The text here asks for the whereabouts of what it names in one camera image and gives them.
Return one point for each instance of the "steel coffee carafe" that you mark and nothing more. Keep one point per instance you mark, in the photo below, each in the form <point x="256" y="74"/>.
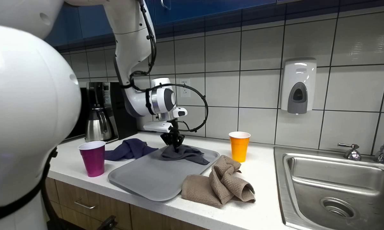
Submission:
<point x="96" y="126"/>

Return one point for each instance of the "black appliance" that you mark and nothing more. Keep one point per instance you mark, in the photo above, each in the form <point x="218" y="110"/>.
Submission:
<point x="80" y="118"/>

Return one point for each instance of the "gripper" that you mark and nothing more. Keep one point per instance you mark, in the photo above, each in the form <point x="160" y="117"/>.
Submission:
<point x="174" y="127"/>

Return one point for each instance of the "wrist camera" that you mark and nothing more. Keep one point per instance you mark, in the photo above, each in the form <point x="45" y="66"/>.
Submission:
<point x="156" y="126"/>

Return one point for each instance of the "wooden cabinet door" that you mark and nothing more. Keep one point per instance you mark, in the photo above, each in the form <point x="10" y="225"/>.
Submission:
<point x="153" y="220"/>

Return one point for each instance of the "wooden drawer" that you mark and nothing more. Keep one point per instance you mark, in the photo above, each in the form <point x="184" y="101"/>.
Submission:
<point x="109" y="204"/>

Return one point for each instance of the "purple plastic cup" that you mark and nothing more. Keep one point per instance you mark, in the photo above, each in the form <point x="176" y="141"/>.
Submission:
<point x="93" y="159"/>

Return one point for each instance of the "blue wall cabinet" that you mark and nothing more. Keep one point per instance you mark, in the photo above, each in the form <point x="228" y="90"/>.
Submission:
<point x="230" y="8"/>

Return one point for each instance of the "white wall socket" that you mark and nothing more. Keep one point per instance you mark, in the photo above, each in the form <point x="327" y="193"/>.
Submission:
<point x="185" y="88"/>

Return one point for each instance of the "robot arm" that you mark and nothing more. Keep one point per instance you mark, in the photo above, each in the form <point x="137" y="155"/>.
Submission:
<point x="26" y="105"/>

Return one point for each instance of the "dark grey cloth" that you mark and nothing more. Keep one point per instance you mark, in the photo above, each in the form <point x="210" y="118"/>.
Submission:
<point x="188" y="154"/>

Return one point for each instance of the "black coffee maker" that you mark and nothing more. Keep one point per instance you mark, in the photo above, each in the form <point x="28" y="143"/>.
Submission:
<point x="120" y="111"/>

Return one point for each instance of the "white soap dispenser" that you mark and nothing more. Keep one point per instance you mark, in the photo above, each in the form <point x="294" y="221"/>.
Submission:
<point x="298" y="80"/>

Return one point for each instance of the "tan waffle cloth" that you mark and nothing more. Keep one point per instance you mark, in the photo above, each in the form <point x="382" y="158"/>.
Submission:
<point x="220" y="183"/>

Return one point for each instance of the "black clamp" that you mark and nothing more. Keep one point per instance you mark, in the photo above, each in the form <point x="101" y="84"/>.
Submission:
<point x="108" y="223"/>

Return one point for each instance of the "navy blue cloth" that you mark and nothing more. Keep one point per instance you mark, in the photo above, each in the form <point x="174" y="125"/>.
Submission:
<point x="131" y="149"/>

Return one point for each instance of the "chrome tap lever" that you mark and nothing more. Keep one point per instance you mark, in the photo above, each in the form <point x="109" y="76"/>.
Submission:
<point x="352" y="152"/>

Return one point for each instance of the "steel sink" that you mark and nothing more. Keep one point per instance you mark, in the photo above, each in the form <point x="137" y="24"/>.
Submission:
<point x="338" y="188"/>

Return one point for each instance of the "grey plastic tray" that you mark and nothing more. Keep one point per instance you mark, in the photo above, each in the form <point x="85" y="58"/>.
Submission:
<point x="153" y="175"/>

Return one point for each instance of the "orange plastic cup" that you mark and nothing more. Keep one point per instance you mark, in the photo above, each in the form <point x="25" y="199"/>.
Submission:
<point x="239" y="148"/>

